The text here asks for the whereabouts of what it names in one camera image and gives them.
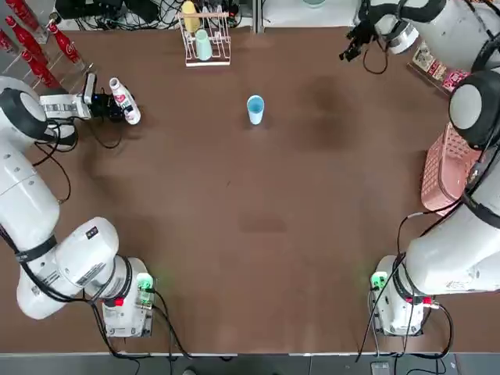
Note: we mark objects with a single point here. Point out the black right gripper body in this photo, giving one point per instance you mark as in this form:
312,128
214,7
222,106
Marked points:
367,27

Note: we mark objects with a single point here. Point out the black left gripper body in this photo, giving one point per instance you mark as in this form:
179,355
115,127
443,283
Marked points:
103,107

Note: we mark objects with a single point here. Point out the white juice bottle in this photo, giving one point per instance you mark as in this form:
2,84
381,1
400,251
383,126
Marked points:
134,116

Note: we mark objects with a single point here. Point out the blue ceramic cup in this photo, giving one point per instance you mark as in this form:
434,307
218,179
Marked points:
256,113

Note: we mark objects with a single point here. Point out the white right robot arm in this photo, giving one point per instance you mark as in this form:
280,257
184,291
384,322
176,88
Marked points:
449,265

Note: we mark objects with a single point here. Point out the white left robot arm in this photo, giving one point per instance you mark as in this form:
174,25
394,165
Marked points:
27,203

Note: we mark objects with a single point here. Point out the red cola bottle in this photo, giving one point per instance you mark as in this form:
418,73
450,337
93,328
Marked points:
8,41
41,70
11,22
68,48
23,6

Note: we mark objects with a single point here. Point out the mint green cup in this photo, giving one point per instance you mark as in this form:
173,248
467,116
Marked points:
203,47

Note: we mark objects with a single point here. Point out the yellow cup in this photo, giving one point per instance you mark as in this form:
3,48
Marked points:
190,19

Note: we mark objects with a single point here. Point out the clear acrylic step shelf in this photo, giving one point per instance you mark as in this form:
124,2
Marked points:
78,72

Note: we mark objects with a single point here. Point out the pale green bowl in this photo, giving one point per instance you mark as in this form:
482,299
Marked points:
314,3

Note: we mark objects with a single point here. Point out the white drink carton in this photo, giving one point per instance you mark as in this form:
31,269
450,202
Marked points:
427,60

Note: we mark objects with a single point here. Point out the purple drink carton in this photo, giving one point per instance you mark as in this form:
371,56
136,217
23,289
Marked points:
455,80

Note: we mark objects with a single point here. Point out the pink plastic basket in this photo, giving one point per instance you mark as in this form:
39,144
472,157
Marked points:
441,176

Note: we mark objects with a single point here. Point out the aluminium camera post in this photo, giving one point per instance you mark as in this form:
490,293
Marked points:
258,15

